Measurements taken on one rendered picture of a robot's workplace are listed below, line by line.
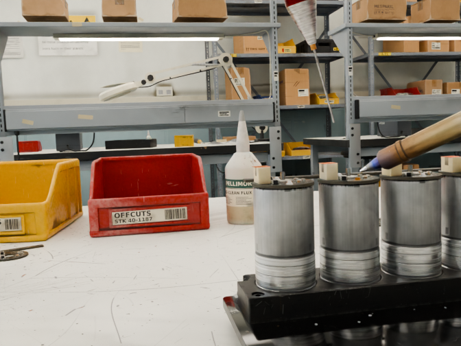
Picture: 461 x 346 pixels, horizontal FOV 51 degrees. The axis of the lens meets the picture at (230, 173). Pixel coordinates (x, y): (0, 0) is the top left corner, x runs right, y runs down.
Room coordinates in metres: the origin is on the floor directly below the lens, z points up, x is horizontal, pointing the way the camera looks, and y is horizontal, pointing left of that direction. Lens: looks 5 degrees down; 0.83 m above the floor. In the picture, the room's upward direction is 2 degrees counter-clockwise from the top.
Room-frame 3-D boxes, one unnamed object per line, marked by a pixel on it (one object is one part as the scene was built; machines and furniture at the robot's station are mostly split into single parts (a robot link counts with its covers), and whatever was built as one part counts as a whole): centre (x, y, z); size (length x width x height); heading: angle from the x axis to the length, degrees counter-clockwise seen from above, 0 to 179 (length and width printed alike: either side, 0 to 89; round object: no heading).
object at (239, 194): (0.44, -0.01, 0.80); 0.03 x 0.03 x 0.10
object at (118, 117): (2.40, 0.40, 0.90); 1.30 x 0.06 x 0.12; 101
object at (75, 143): (2.48, 0.81, 0.80); 0.15 x 0.12 x 0.10; 12
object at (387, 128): (2.82, -0.95, 0.80); 0.15 x 0.12 x 0.10; 30
